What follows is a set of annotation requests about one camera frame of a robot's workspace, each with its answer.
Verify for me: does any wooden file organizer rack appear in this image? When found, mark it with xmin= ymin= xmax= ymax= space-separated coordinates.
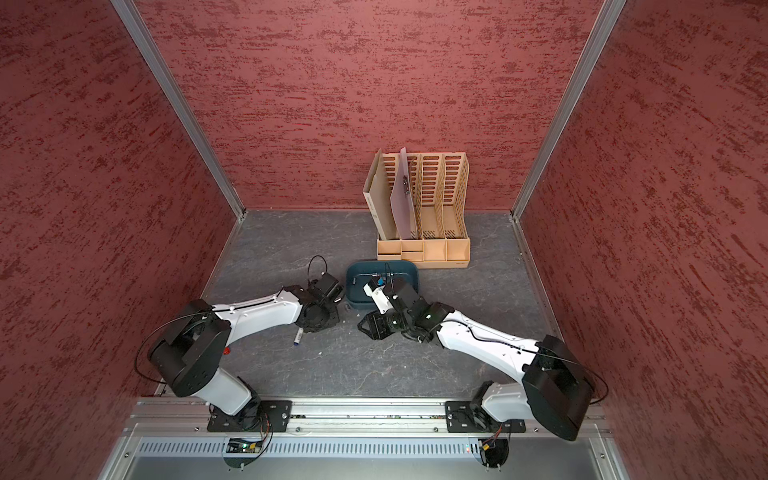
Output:
xmin=363 ymin=150 xmax=471 ymax=269

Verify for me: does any right corner aluminium post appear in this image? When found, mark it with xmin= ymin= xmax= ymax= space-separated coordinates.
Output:
xmin=511 ymin=0 xmax=626 ymax=223

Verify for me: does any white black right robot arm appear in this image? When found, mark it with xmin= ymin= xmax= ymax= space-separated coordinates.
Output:
xmin=358 ymin=302 xmax=597 ymax=441

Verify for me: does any pale pink paper sheet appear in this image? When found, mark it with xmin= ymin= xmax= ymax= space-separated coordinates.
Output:
xmin=390 ymin=147 xmax=418 ymax=240

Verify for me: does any corner aluminium post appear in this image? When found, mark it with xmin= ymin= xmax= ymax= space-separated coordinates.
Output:
xmin=511 ymin=0 xmax=626 ymax=223
xmin=110 ymin=0 xmax=247 ymax=222

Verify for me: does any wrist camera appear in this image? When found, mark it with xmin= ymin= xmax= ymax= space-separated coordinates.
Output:
xmin=363 ymin=276 xmax=421 ymax=313
xmin=309 ymin=272 xmax=344 ymax=303

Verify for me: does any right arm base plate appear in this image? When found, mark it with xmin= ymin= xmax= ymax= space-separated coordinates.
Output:
xmin=444 ymin=401 xmax=526 ymax=434

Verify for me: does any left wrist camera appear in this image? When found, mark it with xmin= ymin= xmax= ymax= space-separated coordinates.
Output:
xmin=309 ymin=272 xmax=344 ymax=303

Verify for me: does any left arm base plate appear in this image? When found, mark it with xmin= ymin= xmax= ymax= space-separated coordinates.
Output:
xmin=207 ymin=400 xmax=293 ymax=433

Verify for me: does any blue white marker pen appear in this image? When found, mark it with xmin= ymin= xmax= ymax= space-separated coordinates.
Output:
xmin=293 ymin=328 xmax=304 ymax=346

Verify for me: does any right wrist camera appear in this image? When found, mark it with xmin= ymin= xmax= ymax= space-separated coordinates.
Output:
xmin=363 ymin=276 xmax=421 ymax=313

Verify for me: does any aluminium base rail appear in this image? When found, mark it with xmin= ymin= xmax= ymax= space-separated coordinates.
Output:
xmin=122 ymin=397 xmax=613 ymax=438

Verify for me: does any teal plastic storage box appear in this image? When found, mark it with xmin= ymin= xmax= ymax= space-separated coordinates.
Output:
xmin=345 ymin=260 xmax=419 ymax=311

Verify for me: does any left corner aluminium post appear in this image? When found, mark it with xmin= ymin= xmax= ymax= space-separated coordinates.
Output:
xmin=110 ymin=0 xmax=247 ymax=222

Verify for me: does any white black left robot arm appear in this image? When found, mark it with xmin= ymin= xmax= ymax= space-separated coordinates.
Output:
xmin=147 ymin=282 xmax=343 ymax=417

